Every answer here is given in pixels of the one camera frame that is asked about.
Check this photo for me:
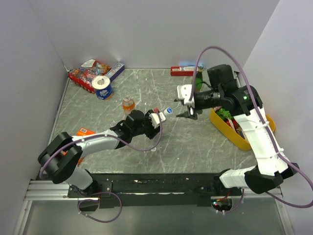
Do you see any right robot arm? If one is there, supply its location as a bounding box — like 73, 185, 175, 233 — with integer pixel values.
175, 64, 298, 195

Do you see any red box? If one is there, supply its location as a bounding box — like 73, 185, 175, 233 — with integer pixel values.
170, 66, 195, 76

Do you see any toilet paper roll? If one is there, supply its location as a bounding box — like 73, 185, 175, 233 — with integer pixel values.
91, 76, 113, 100

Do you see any red snack bag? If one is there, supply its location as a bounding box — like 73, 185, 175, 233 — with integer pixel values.
68, 59, 111, 94

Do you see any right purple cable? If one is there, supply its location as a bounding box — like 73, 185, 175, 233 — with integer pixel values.
189, 46, 313, 214

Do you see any clear plastic bottle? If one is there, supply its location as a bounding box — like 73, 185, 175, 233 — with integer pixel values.
160, 108, 173, 122

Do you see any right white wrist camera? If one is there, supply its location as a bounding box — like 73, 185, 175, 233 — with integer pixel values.
174, 84, 195, 108

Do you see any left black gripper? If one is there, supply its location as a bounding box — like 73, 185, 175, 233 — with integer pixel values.
132, 110, 163, 139

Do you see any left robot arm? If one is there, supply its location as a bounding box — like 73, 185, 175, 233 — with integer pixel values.
38, 110, 166, 197

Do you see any yellow basket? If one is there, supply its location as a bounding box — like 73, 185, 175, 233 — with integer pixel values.
209, 108, 279, 155

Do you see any orange drink bottle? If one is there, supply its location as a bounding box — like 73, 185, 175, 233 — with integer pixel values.
122, 95, 135, 115

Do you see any green glass bottle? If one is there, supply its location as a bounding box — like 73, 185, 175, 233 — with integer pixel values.
193, 66, 204, 92

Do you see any purple cable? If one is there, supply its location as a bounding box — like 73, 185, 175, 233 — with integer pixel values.
39, 111, 164, 223
189, 46, 313, 214

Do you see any orange snack box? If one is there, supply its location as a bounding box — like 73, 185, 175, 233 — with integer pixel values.
75, 127, 95, 166

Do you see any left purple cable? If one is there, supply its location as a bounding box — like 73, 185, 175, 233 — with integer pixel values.
39, 111, 164, 223

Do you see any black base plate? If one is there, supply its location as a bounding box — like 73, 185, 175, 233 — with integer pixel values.
67, 173, 251, 209

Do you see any blue box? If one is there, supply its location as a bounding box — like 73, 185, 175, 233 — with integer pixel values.
179, 61, 205, 67

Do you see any blue bottle cap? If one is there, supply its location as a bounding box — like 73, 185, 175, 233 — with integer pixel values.
163, 108, 173, 116

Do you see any green lettuce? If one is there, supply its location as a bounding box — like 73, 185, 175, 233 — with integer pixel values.
216, 108, 233, 120

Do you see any purple white box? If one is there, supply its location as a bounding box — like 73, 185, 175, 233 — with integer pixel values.
106, 62, 125, 82

